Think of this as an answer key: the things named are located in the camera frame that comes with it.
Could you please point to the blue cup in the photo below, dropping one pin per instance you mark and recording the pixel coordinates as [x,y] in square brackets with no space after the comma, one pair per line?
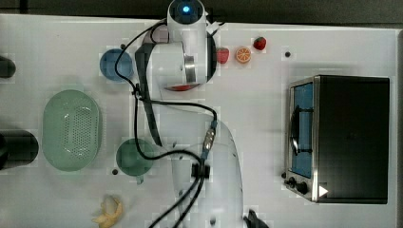
[115,61]

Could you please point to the red strawberry toy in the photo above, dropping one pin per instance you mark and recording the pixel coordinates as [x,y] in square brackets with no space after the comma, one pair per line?
[260,43]

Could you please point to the peeled banana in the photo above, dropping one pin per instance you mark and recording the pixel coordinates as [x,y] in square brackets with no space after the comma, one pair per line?
[111,211]

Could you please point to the orange slice toy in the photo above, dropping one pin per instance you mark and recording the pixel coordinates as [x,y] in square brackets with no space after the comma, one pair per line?
[243,55]

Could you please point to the green oval colander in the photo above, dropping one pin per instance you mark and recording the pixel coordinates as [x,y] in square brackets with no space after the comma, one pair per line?
[71,130]

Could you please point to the black toaster oven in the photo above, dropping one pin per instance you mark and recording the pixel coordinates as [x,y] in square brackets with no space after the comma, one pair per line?
[337,148]

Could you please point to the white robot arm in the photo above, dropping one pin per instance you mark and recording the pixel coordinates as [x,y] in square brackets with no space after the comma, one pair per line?
[204,159]

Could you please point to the red ketchup bottle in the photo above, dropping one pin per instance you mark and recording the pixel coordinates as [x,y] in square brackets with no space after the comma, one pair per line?
[181,88]

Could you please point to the black utensil holder cylinder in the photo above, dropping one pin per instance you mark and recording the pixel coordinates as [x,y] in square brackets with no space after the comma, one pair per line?
[18,147]

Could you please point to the green mug with handle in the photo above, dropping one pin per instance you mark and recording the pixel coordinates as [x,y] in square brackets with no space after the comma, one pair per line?
[131,162]

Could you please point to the pink strawberry toy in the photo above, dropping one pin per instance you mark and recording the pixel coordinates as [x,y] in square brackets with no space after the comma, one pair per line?
[222,55]

